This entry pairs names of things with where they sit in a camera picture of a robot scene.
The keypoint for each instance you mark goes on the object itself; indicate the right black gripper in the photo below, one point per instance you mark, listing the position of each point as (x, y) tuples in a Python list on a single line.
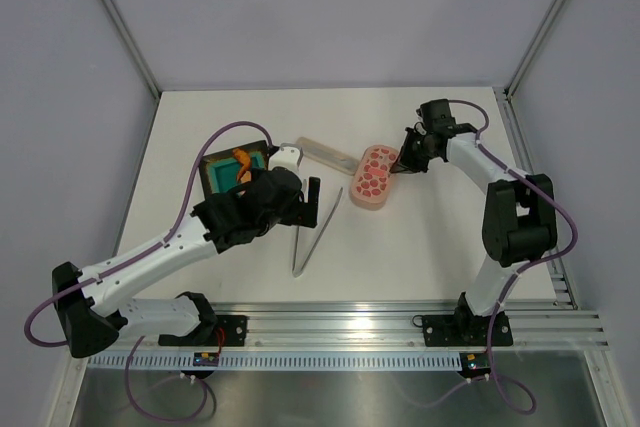
[(406, 163)]

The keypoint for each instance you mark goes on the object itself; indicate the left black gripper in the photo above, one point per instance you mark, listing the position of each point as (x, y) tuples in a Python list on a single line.
[(303, 213)]

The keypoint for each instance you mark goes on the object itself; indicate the pink lunch box lid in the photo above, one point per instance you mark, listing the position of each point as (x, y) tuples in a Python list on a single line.
[(372, 172)]

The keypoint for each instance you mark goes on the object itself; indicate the pink lunch box base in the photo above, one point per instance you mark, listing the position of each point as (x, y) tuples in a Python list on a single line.
[(367, 202)]

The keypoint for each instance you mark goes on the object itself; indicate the metal tongs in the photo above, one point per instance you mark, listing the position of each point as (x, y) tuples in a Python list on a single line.
[(300, 260)]

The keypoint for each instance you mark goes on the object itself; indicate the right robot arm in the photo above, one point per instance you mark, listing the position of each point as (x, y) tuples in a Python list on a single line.
[(519, 225)]

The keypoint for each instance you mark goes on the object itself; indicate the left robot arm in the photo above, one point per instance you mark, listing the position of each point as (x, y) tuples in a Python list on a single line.
[(98, 305)]

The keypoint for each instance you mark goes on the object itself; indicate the black teal food tray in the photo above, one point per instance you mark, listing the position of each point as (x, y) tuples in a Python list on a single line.
[(218, 170)]

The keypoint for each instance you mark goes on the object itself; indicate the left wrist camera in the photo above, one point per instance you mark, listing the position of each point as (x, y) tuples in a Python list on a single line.
[(286, 156)]

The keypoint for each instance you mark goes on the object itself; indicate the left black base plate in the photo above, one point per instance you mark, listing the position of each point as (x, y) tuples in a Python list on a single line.
[(229, 331)]

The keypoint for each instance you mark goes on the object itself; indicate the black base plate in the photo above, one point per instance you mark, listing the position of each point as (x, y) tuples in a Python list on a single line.
[(229, 331), (448, 331)]

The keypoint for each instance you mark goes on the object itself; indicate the white slotted cable duct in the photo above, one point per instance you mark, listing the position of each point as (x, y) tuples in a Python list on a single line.
[(280, 361)]

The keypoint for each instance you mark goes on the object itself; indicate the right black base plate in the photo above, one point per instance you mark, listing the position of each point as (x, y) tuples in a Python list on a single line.
[(448, 331)]

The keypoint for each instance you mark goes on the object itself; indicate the aluminium mounting rail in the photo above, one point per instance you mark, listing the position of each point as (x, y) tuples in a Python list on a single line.
[(386, 326)]

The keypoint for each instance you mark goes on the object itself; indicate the right frame post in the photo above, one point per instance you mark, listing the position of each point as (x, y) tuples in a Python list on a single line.
[(534, 47)]

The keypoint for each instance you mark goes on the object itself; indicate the frame post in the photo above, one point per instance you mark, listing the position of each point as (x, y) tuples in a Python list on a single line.
[(128, 41), (534, 47)]

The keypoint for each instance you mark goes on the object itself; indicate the left frame post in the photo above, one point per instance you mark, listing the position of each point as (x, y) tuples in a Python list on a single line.
[(128, 41)]

